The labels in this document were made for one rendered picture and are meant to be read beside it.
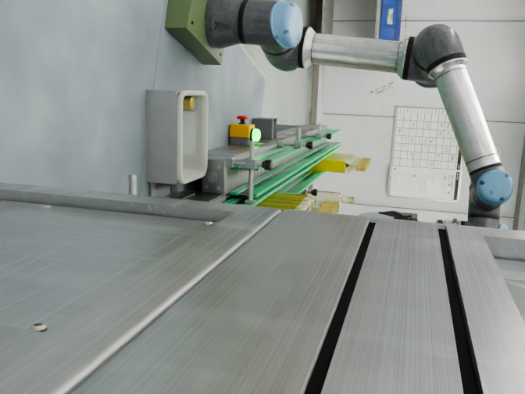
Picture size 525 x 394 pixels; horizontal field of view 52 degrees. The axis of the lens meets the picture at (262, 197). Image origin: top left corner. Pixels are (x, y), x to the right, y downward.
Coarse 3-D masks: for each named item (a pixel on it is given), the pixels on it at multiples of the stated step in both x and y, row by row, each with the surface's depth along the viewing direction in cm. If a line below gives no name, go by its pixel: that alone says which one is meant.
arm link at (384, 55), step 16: (304, 32) 151; (304, 48) 151; (320, 48) 151; (336, 48) 149; (352, 48) 148; (368, 48) 147; (384, 48) 146; (400, 48) 145; (272, 64) 160; (288, 64) 156; (304, 64) 154; (320, 64) 155; (336, 64) 152; (352, 64) 150; (368, 64) 149; (384, 64) 147; (400, 64) 145; (416, 64) 141; (416, 80) 147; (432, 80) 145
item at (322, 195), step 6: (318, 192) 233; (324, 192) 233; (330, 192) 232; (336, 192) 233; (318, 198) 234; (324, 198) 233; (330, 198) 232; (336, 198) 232; (342, 198) 232; (348, 198) 232
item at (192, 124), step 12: (180, 96) 126; (204, 96) 140; (180, 108) 126; (204, 108) 142; (180, 120) 127; (192, 120) 143; (204, 120) 142; (180, 132) 127; (192, 132) 143; (204, 132) 143; (180, 144) 128; (192, 144) 144; (204, 144) 143; (180, 156) 128; (192, 156) 145; (204, 156) 144; (180, 168) 129; (192, 168) 145; (204, 168) 144; (180, 180) 130; (192, 180) 136
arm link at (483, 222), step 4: (468, 220) 137; (472, 220) 135; (476, 220) 134; (480, 220) 134; (484, 220) 133; (488, 220) 133; (492, 220) 133; (496, 220) 134; (464, 224) 135; (468, 224) 135; (472, 224) 135; (476, 224) 134; (480, 224) 133; (484, 224) 133; (488, 224) 133; (492, 224) 133; (496, 224) 133; (500, 224) 134; (504, 224) 135; (500, 228) 133; (504, 228) 133
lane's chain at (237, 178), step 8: (320, 144) 297; (296, 152) 237; (304, 152) 254; (280, 160) 210; (288, 160) 223; (272, 168) 198; (232, 176) 154; (240, 176) 161; (248, 176) 170; (256, 176) 178; (232, 184) 155; (240, 184) 162
